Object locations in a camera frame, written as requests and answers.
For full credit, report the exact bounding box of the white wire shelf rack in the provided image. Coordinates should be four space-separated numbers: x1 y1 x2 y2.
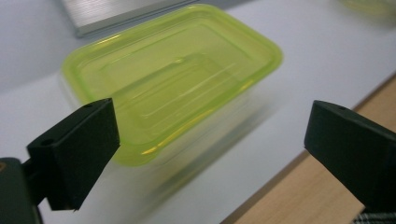
60 0 200 39

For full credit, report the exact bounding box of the rectangular container with green lid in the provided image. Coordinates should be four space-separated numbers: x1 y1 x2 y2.
59 3 284 194

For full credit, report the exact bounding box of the pale blue board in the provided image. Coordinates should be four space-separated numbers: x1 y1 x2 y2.
0 0 396 224

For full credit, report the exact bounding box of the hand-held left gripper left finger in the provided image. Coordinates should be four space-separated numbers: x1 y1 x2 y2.
21 98 121 212

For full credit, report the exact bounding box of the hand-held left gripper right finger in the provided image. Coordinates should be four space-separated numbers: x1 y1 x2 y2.
304 100 396 216

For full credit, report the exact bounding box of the round container with green lid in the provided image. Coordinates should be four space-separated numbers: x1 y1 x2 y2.
337 0 396 21

